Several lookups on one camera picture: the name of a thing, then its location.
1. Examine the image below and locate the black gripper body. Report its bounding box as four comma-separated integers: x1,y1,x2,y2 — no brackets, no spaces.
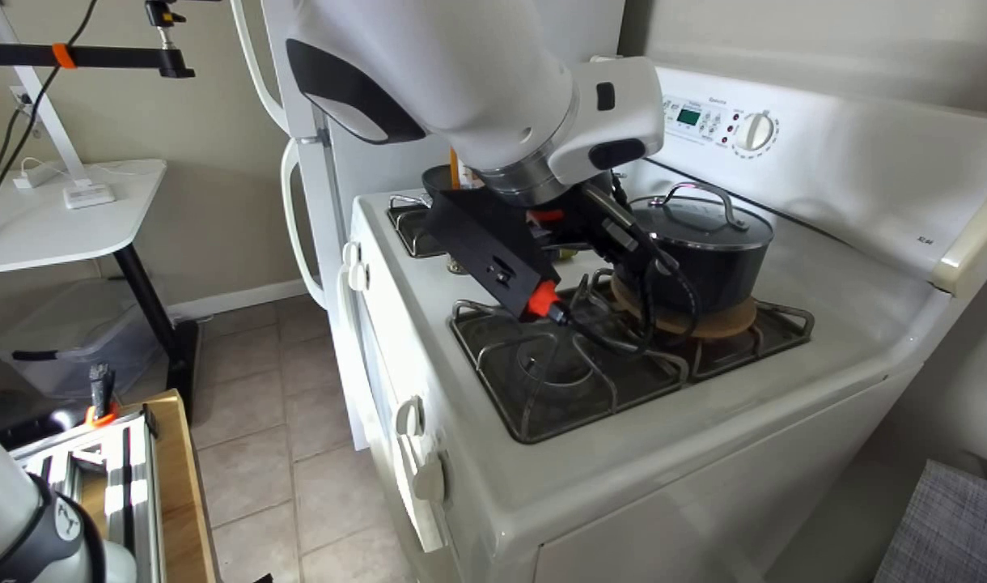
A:
559,176,641,249

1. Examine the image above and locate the black cooking pot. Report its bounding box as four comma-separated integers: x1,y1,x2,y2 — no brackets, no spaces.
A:
607,215,778,324

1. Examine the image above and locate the round cork trivet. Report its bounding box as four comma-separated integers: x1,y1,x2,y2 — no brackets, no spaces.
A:
607,273,761,346

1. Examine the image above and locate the large black stove grate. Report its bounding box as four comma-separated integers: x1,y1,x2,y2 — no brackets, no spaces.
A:
445,270,819,446

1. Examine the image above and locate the white stove timer knob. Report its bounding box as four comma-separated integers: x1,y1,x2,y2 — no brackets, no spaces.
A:
729,107,782,162

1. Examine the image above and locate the black frying pan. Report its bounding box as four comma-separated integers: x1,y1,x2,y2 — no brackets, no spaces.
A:
416,162,484,210

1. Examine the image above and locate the white gas stove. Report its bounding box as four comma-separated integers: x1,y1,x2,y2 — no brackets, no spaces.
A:
336,54,987,583

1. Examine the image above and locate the white refrigerator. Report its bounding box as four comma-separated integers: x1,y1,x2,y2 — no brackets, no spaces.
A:
228,0,630,456

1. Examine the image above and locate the grey checked cloth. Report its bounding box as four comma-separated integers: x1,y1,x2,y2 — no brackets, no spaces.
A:
869,461,987,583

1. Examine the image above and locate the small black clamp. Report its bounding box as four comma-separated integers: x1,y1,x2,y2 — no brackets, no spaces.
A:
142,0,191,31

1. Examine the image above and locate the wooden tray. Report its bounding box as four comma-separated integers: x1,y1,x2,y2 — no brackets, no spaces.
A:
2,387,219,583

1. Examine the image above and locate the black bar with orange tape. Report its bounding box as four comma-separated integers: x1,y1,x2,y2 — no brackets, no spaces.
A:
0,42,196,91

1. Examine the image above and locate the white tripod stand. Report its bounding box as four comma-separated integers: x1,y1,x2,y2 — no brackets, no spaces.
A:
0,0,121,215

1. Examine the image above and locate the translucent plastic storage bin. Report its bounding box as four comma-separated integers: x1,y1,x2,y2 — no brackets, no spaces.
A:
0,283,168,408

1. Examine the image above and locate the white table with black leg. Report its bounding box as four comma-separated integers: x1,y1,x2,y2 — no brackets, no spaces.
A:
0,156,199,427

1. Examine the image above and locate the grey rounded machine housing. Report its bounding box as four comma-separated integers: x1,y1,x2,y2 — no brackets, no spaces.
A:
0,419,142,583

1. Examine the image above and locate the long white fridge handle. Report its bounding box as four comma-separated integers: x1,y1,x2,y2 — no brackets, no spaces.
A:
276,135,333,318

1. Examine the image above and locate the white oven door handle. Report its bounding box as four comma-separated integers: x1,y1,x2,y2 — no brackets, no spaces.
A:
336,235,453,558

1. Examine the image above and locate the short white fridge handle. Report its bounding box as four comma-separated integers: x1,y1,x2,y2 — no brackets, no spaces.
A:
228,0,299,140

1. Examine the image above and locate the orange handled tool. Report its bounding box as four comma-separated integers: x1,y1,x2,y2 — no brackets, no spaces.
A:
85,361,123,432

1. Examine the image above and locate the white wire rack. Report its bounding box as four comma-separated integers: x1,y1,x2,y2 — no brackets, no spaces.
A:
10,412,168,583

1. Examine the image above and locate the thin black hanging cable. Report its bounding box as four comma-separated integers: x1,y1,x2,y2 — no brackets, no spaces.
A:
0,0,105,266

